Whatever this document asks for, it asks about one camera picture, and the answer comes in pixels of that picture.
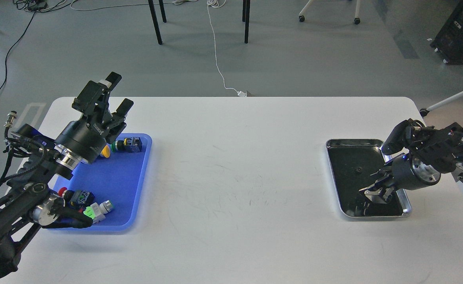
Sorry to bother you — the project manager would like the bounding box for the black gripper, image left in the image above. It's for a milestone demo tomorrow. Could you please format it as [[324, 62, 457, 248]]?
[[55, 72, 134, 164]]

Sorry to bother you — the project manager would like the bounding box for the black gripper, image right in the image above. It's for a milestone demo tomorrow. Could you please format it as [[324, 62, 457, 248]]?
[[359, 156, 441, 204]]

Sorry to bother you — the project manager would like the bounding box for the black robot arm, image right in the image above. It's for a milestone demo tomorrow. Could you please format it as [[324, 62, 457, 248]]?
[[359, 119, 463, 204]]

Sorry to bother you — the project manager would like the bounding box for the silver metal tray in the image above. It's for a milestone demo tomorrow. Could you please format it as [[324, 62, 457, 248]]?
[[326, 138, 412, 221]]

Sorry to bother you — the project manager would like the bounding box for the blue plastic tray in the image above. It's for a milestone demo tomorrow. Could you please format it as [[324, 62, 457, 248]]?
[[52, 133, 152, 232]]

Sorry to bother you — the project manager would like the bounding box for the white office chair base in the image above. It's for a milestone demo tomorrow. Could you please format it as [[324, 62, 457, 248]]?
[[298, 0, 365, 25]]

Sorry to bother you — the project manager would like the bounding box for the yellow push button switch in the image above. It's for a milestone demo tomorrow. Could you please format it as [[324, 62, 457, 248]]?
[[99, 144, 111, 159]]

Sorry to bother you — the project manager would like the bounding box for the green push button switch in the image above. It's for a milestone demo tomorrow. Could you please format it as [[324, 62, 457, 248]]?
[[110, 136, 142, 153]]

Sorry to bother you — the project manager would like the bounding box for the red push button switch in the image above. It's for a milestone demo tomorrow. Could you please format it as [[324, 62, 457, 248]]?
[[58, 187, 95, 210]]

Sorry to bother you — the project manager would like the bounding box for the white green connector switch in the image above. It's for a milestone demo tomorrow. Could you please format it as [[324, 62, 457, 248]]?
[[83, 200, 114, 224]]

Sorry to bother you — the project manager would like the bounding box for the black cable on floor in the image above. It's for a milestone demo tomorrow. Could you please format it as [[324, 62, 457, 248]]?
[[0, 0, 66, 143]]

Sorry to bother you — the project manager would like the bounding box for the white cable on floor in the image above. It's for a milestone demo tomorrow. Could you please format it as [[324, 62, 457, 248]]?
[[71, 0, 248, 97]]

